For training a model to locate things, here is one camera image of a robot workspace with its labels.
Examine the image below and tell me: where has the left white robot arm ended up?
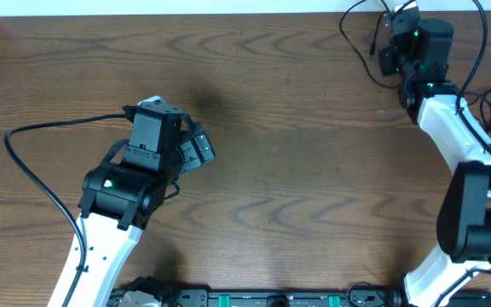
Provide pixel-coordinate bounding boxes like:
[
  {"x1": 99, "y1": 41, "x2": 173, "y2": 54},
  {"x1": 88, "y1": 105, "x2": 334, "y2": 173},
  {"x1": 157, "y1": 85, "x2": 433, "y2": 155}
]
[{"x1": 49, "y1": 96, "x2": 215, "y2": 306}]

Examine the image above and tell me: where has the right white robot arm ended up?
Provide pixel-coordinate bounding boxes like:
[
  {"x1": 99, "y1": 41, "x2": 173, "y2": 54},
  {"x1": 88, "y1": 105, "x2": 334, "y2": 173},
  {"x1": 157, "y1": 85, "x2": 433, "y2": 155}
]
[{"x1": 378, "y1": 1, "x2": 491, "y2": 306}]

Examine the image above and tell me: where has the right camera black cable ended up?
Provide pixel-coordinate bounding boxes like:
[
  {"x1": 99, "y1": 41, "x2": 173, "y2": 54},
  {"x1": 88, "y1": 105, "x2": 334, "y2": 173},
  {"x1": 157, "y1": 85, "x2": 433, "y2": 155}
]
[{"x1": 453, "y1": 0, "x2": 491, "y2": 180}]

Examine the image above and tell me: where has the camera black cable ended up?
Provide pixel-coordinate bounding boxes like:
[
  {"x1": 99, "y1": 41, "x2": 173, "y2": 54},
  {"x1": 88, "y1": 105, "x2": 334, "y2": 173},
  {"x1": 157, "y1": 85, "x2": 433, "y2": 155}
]
[
  {"x1": 3, "y1": 111, "x2": 136, "y2": 307},
  {"x1": 453, "y1": 0, "x2": 491, "y2": 180}
]

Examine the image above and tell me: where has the left camera black cable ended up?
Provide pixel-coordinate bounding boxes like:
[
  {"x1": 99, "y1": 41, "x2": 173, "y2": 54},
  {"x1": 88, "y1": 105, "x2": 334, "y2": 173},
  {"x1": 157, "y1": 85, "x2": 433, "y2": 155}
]
[{"x1": 3, "y1": 111, "x2": 136, "y2": 307}]

